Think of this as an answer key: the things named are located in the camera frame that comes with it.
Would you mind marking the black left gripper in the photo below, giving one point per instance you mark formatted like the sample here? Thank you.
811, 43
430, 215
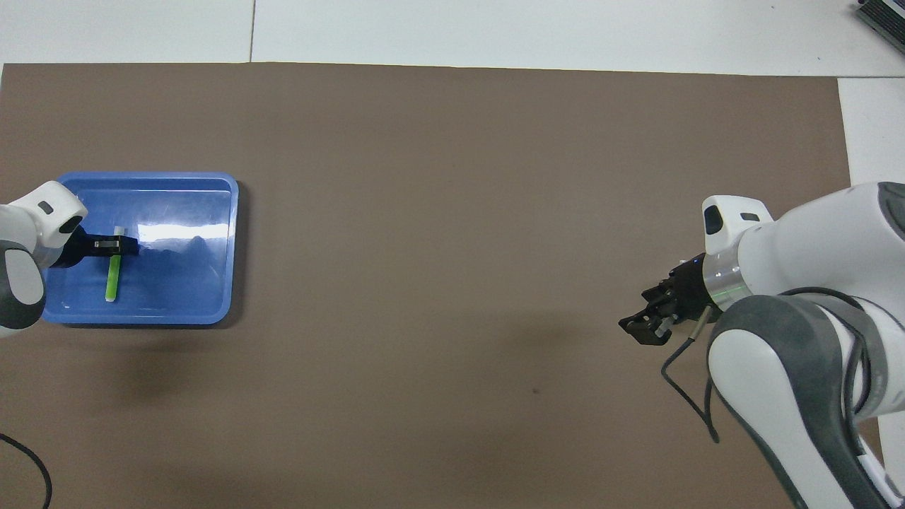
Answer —
74, 247

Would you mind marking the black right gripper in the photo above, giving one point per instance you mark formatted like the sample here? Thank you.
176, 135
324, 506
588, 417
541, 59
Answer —
689, 290

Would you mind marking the green pen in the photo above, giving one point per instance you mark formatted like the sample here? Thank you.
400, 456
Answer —
112, 279

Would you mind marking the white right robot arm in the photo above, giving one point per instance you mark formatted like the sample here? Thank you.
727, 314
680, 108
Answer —
813, 247

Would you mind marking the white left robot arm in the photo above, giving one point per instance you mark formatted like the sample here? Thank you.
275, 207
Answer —
28, 219

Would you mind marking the blue plastic tray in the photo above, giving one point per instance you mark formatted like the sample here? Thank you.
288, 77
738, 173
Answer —
191, 283

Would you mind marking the brown table mat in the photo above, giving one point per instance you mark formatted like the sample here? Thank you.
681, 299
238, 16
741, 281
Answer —
424, 212

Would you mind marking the striped dark device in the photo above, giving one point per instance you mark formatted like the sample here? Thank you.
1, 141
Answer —
884, 20

